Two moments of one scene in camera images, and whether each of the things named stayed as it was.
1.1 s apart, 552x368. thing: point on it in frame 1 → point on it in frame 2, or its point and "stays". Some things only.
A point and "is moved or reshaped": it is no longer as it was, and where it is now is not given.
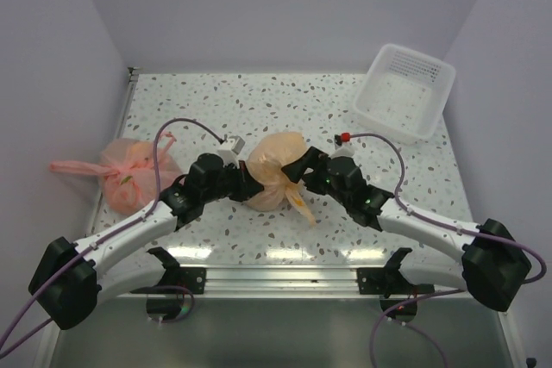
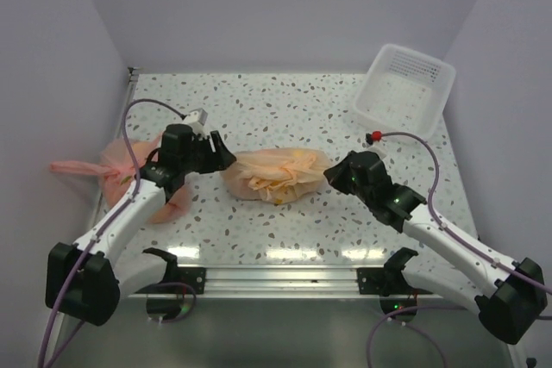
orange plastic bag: (266, 162) is moved or reshaped
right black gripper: (315, 159) → (335, 174)
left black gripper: (247, 186) → (222, 159)
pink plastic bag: (128, 173) stays
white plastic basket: (404, 92) stays
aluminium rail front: (284, 282) stays
